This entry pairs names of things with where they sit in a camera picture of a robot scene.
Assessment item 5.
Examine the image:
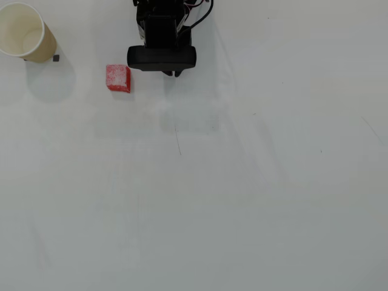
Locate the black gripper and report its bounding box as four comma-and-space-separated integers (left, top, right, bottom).
136, 4, 193, 78

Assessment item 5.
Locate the red white foam cube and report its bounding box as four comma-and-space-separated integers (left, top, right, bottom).
105, 64, 132, 94

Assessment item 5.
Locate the beige paper cup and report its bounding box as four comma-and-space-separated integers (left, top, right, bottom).
0, 2, 58, 64

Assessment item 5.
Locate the black webcam with mount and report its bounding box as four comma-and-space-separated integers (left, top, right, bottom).
126, 14, 198, 72

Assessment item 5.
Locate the black cable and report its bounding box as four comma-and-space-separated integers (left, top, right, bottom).
177, 0, 214, 39

